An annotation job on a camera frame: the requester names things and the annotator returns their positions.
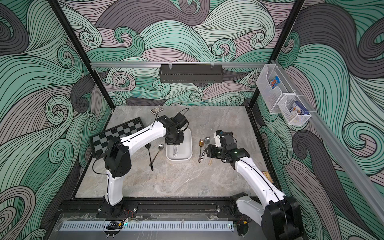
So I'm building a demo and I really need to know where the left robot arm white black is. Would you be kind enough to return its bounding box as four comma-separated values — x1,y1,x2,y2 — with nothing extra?
103,113,189,207

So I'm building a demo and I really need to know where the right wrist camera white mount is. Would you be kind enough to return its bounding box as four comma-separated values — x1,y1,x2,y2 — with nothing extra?
214,130,223,148

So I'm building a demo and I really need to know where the black spoon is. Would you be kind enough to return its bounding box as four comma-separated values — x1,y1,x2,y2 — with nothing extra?
145,143,154,171

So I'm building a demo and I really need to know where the small card box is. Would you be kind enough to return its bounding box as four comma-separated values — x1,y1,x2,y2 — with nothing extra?
151,106,164,115

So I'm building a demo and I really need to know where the spoon cow pattern handle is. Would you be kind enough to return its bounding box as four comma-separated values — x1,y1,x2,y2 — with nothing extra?
199,136,211,163

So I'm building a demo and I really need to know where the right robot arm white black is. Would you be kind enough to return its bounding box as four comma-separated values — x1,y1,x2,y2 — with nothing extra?
205,130,307,240

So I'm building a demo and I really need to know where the clear wall bin lower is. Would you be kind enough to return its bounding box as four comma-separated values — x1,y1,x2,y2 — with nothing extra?
278,94,311,127

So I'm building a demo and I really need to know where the clear wall bin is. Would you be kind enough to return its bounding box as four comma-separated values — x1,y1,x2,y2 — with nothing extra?
278,94,311,127
256,64,289,114

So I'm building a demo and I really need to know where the black wall shelf tray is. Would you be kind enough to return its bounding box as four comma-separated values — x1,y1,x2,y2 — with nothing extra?
159,65,224,84

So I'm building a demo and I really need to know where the steel spoon white printed handle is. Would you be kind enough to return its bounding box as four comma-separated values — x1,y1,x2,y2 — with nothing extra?
173,145,178,158

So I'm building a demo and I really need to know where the red yellow box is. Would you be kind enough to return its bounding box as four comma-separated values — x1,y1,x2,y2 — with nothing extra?
262,171,274,183

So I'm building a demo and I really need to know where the blue card box in bin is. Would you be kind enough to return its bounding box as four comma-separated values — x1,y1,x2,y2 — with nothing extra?
289,101,310,115

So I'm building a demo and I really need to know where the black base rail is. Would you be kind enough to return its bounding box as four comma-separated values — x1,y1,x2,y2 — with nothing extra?
57,197,242,219

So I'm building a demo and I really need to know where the black grey chessboard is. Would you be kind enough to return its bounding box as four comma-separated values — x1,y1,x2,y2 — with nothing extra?
90,117,144,158

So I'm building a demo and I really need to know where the white slotted cable duct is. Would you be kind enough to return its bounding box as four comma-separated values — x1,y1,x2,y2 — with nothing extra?
59,221,235,232

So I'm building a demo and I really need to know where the red blue item in bin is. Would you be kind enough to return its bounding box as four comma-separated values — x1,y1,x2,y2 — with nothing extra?
269,76,281,89

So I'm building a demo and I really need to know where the aluminium rail wall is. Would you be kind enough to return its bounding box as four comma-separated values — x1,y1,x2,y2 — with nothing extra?
271,59,384,223
90,61,266,69

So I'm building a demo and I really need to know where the iridescent gold ornate spoon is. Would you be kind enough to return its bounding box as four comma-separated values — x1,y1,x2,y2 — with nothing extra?
198,139,205,163

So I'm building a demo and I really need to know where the clear wall bin upper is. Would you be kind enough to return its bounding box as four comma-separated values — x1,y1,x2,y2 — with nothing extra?
256,64,289,114

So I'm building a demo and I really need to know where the aluminium rail back wall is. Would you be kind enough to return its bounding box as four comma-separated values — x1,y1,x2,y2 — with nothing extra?
90,61,266,69

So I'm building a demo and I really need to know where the white storage box tray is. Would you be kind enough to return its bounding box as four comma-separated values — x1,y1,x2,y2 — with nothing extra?
166,128,193,163

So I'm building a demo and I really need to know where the aluminium rail right wall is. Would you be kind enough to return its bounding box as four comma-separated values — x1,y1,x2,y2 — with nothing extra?
271,59,384,223

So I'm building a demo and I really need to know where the steel spoon plain handle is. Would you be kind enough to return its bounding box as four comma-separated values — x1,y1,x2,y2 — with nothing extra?
149,143,165,167

